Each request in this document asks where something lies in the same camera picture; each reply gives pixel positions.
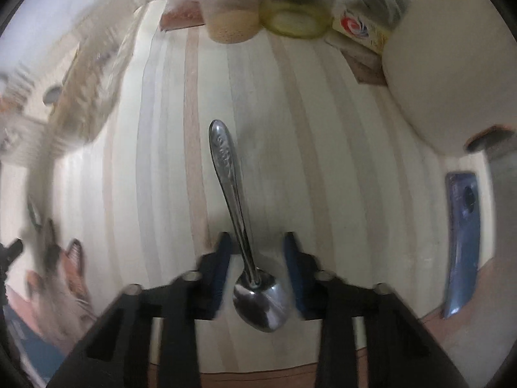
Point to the brown box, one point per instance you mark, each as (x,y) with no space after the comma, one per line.
(367,68)
(179,18)

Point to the packet with red logo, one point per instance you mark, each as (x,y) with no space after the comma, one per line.
(359,28)

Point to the glass oil bottle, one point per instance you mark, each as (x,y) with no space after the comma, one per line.
(278,24)

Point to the spice jar white cap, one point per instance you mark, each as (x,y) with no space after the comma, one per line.
(232,24)

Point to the striped cat print table mat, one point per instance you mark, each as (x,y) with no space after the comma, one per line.
(161,149)

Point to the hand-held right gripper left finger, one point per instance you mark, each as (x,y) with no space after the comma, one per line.
(222,275)

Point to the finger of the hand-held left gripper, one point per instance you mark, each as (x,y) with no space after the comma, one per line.
(10,254)

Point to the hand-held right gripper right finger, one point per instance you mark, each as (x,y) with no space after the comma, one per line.
(293,279)

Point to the cream electric kettle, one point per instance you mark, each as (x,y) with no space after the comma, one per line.
(444,68)

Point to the blue smartphone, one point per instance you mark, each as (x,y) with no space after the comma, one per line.
(462,250)

